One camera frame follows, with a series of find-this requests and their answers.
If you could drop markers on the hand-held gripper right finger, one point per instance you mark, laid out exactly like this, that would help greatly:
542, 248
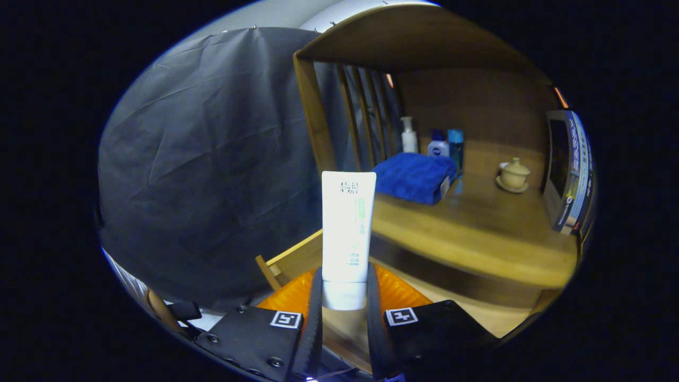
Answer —
374, 323

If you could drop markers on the beige lidded teacup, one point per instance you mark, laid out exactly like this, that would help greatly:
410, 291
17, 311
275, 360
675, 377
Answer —
513, 175

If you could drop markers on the wooden cabinet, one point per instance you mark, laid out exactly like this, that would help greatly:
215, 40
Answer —
424, 37

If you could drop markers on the tall blue bottle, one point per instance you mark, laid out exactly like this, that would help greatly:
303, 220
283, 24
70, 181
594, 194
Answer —
455, 146

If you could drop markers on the wooden countertop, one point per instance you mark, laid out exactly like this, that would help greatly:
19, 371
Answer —
477, 228

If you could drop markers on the white bottle with blue cap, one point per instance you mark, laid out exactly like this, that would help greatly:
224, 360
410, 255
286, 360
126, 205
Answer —
438, 148

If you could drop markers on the white pump bottle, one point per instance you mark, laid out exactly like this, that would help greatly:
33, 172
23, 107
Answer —
409, 140

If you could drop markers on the wooden drawer with black knob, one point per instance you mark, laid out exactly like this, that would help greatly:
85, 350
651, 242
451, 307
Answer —
477, 315

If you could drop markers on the white cosmetic tube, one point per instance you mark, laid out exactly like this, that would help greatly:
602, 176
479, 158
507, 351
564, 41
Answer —
347, 228

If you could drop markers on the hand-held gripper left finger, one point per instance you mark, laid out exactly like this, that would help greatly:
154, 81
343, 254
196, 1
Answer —
315, 318

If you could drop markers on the blue folded towel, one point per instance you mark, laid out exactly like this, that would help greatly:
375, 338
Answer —
414, 178

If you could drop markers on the black backdrop cloth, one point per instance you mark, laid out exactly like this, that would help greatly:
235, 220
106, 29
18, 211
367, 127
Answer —
212, 159

